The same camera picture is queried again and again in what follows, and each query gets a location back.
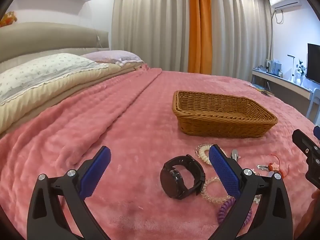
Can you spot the small colourful booklets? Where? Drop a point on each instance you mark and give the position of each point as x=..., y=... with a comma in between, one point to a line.
x=261, y=89

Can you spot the beige quilt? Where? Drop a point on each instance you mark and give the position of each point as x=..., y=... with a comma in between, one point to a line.
x=75, y=85

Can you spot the beige curtain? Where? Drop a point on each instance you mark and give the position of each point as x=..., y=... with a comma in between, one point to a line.
x=237, y=30
x=150, y=25

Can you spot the white desk lamp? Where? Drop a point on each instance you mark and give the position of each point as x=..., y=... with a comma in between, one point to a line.
x=292, y=65

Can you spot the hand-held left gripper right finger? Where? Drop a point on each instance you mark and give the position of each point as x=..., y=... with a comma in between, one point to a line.
x=225, y=172

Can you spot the person's right hand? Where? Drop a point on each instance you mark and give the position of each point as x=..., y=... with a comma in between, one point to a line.
x=315, y=200

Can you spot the black wrist watch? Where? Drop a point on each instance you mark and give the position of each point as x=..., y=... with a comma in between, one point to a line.
x=172, y=180

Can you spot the pink fleece blanket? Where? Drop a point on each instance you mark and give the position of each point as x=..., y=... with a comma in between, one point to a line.
x=112, y=120

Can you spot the white floral pillow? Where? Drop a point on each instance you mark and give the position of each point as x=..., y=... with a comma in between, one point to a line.
x=37, y=75

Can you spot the beige padded headboard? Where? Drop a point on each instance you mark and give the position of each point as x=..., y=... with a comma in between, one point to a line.
x=45, y=37

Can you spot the lilac pillow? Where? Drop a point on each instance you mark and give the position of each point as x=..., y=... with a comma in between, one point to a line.
x=112, y=56

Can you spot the orange curtain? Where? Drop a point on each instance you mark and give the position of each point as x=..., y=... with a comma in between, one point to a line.
x=200, y=30

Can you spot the orange plush toy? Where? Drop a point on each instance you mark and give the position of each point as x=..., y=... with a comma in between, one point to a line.
x=8, y=18

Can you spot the white vase with flowers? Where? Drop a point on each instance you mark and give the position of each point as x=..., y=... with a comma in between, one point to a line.
x=301, y=73

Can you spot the white desk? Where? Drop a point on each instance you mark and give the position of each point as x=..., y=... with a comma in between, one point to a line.
x=282, y=81

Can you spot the row of books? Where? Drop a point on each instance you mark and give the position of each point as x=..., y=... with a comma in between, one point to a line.
x=273, y=66

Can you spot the black television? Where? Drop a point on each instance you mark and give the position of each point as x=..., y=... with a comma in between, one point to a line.
x=313, y=62

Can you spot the brown wicker basket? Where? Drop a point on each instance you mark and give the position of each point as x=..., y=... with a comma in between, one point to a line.
x=225, y=115

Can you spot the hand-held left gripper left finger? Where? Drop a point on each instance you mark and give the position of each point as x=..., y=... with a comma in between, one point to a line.
x=96, y=170

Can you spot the pale blue chair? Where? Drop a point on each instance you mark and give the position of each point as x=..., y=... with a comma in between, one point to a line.
x=315, y=102

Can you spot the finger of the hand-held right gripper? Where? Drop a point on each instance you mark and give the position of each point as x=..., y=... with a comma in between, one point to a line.
x=303, y=142
x=317, y=131

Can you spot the red star charm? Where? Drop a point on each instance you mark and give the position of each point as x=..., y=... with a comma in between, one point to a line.
x=274, y=167

